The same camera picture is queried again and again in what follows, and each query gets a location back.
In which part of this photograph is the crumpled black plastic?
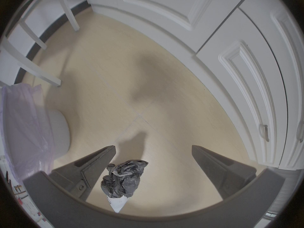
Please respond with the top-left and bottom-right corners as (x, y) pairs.
(101, 160), (149, 198)

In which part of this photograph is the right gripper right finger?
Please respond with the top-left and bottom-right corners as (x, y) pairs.
(191, 145), (257, 200)

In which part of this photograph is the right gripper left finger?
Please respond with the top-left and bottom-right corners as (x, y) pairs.
(51, 145), (116, 199)

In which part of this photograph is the white trash bin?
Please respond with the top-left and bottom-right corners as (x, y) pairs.
(2, 86), (72, 176)

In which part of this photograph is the purple plastic bag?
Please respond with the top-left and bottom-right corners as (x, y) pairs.
(0, 83), (57, 183)

